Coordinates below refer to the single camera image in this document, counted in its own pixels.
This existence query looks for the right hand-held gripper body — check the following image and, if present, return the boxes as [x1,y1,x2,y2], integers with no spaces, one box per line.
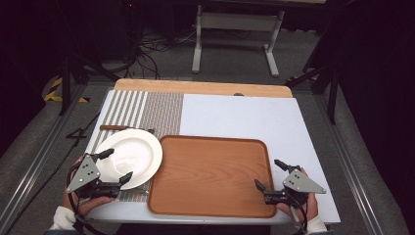
[262,164,328,207]

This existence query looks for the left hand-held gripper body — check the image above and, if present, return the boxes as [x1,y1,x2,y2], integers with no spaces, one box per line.
[66,153,122,199]

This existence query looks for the white plate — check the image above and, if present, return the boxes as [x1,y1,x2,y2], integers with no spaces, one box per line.
[94,128,163,191]

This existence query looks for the person's right hand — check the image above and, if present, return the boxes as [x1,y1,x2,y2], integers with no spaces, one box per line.
[276,192,319,224]

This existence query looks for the person's left hand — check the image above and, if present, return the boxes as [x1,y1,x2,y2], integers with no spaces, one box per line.
[61,195,114,217]

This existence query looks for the black tape floor mark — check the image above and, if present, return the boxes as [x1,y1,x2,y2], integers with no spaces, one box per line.
[66,127,88,148]

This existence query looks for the wooden tray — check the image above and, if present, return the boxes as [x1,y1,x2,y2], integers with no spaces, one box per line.
[147,134,278,219]

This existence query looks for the striped grey placemat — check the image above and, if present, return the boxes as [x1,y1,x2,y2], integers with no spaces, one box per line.
[85,90,185,204]

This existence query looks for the black metal stand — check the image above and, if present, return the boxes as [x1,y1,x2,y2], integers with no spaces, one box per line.
[286,58,340,125]
[58,53,121,117]

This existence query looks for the yellow black hazard tape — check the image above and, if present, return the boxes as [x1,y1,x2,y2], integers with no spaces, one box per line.
[43,75,91,104]

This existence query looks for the wooden handled knife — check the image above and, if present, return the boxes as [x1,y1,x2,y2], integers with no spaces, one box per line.
[99,124,157,134]

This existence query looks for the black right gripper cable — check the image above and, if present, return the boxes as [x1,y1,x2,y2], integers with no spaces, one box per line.
[287,195,310,235]

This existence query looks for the aluminium floor rail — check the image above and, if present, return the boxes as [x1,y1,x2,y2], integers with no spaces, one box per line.
[313,94,387,235]
[0,83,86,235]

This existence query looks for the tangle of floor cables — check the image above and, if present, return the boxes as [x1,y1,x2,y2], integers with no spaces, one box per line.
[125,27,199,80]

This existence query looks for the white metal desk frame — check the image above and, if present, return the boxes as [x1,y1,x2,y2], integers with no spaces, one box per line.
[191,4,286,78]

